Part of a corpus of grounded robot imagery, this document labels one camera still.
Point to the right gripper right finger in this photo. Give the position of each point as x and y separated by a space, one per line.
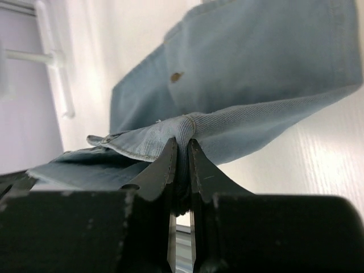
236 230

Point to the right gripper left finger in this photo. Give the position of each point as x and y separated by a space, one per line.
132 229

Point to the light blue denim garment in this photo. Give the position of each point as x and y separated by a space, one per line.
231 74

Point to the white clothes rack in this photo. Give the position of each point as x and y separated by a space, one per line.
53 56

